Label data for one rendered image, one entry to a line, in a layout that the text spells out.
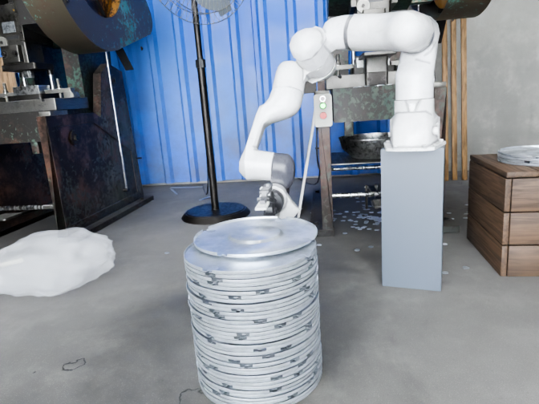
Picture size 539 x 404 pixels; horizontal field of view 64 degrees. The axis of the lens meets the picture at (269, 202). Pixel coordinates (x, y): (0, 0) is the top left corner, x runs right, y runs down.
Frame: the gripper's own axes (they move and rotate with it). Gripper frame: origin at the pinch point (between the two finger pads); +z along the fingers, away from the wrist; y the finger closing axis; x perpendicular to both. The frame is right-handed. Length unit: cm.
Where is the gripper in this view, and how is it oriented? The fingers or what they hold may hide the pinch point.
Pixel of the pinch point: (263, 218)
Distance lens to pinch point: 115.8
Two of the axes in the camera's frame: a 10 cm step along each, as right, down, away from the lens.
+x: 9.9, -0.4, -1.4
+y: -0.7, -9.7, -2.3
